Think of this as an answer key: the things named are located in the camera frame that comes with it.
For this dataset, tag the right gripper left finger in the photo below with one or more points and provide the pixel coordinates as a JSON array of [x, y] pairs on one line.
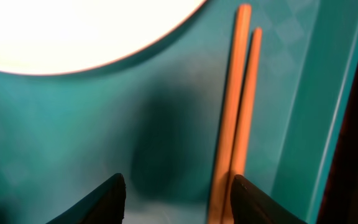
[[104, 205]]

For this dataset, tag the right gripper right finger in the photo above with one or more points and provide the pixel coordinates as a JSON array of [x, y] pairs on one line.
[[250, 205]]

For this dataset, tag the wooden chopstick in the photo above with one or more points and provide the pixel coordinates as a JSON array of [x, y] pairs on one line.
[[230, 110], [244, 121]]

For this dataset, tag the pink plate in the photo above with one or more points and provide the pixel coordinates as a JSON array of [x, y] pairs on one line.
[[53, 37]]

